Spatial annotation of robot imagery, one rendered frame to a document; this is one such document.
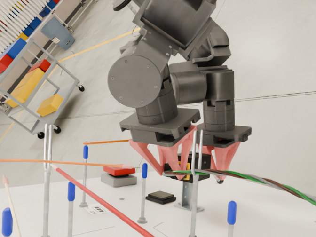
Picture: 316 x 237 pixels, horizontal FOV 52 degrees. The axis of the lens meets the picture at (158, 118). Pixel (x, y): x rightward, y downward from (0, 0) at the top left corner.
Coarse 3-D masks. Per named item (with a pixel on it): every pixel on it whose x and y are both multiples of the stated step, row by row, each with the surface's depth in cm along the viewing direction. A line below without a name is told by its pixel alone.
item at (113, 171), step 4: (116, 164) 69; (120, 164) 70; (124, 164) 70; (104, 168) 67; (108, 168) 66; (112, 168) 65; (116, 168) 65; (120, 168) 65; (124, 168) 66; (132, 168) 66; (108, 172) 66; (112, 172) 64; (116, 172) 64; (120, 172) 65; (124, 172) 65; (128, 172) 66; (132, 172) 66; (116, 176) 65; (120, 176) 66; (124, 176) 66
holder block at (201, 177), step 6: (180, 156) 51; (198, 156) 51; (204, 156) 52; (210, 156) 54; (204, 162) 52; (210, 162) 54; (204, 168) 52; (192, 174) 50; (204, 174) 53; (180, 180) 51; (186, 180) 50; (192, 180) 50; (198, 180) 51
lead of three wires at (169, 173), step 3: (165, 171) 46; (168, 171) 47; (171, 171) 48; (174, 171) 42; (177, 171) 42; (180, 171) 41; (183, 171) 41; (186, 171) 41; (189, 171) 40; (195, 171) 40; (198, 171) 40; (165, 174) 44; (168, 174) 43; (171, 174) 43; (174, 174) 42; (177, 174) 42; (180, 174) 41; (183, 174) 41; (186, 174) 41; (189, 174) 41
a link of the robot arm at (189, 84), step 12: (216, 36) 55; (216, 48) 55; (228, 48) 56; (192, 60) 55; (204, 60) 56; (216, 60) 56; (180, 72) 54; (192, 72) 54; (180, 84) 52; (192, 84) 53; (204, 84) 54; (180, 96) 52; (192, 96) 53; (204, 96) 54
